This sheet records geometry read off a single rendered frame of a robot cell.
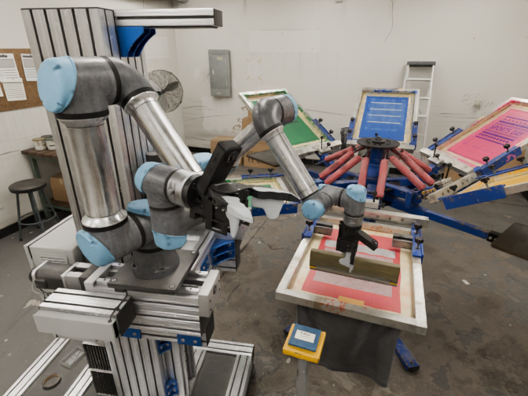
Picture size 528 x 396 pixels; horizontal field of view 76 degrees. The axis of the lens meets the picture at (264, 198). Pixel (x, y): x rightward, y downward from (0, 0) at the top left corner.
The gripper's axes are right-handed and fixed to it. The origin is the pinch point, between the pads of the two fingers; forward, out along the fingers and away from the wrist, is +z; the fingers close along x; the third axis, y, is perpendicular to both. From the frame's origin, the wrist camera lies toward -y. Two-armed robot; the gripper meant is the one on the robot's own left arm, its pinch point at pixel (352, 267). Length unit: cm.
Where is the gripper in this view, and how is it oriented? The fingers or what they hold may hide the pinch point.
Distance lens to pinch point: 147.6
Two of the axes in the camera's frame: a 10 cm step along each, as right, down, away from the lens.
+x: -3.5, 3.8, -8.6
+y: -9.4, -1.4, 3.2
